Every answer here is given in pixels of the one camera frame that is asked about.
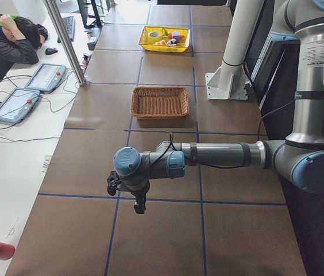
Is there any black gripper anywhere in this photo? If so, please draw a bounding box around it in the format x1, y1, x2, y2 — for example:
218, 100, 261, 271
130, 185, 150, 214

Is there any yellow tape roll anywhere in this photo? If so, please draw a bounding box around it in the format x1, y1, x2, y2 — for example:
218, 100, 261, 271
147, 32, 161, 44

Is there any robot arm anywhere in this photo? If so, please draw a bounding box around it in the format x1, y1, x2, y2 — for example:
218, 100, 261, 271
107, 1, 324, 214

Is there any brown wicker basket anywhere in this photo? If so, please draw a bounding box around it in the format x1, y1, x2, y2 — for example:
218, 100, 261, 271
131, 86, 190, 120

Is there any yellow plastic basket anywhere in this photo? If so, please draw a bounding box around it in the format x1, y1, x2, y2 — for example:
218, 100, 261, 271
138, 26, 190, 53

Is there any lower teach pendant tablet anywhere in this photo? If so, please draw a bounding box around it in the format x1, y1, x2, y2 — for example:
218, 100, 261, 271
0, 88, 41, 124

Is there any teach pendant tablet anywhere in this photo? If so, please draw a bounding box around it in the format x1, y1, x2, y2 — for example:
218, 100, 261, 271
0, 88, 41, 124
25, 63, 66, 93

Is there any upper teach pendant tablet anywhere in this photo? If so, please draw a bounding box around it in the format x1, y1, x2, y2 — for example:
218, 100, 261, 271
25, 63, 66, 93

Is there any toy croissant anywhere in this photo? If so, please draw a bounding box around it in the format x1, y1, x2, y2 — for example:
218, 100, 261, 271
155, 40, 167, 45

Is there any white black toy figure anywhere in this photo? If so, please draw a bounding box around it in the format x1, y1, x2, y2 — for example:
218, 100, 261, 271
166, 39, 177, 46

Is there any orange toy carrot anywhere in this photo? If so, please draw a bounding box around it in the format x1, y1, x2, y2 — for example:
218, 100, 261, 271
163, 28, 184, 39

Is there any purple cube block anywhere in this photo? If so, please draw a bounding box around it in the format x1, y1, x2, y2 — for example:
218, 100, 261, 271
171, 31, 180, 41

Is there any black computer mouse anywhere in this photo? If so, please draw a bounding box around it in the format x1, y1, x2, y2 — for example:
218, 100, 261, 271
45, 48, 58, 56

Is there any black keyboard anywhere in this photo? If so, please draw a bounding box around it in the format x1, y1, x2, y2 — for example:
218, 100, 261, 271
62, 16, 76, 42

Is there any person in black jacket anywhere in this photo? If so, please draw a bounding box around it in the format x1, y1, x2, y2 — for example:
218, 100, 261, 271
0, 14, 48, 81

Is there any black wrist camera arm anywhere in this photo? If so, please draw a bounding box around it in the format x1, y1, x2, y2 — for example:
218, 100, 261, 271
107, 171, 122, 196

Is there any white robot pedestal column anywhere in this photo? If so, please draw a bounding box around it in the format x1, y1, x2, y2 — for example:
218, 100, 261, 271
205, 0, 264, 100

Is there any aluminium frame post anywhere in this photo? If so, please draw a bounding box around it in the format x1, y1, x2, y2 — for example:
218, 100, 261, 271
43, 0, 86, 86

